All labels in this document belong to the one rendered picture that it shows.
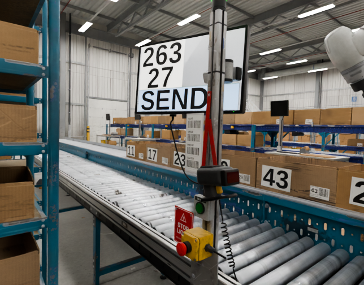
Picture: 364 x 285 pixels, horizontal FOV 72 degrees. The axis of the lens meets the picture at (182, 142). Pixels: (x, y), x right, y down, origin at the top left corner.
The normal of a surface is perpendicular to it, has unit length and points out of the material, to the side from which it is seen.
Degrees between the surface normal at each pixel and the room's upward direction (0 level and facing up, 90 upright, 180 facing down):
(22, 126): 90
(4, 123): 91
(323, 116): 90
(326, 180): 90
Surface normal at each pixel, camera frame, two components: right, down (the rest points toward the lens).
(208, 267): -0.78, 0.01
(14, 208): 0.58, 0.08
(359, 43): -0.04, 0.01
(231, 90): -0.52, -0.04
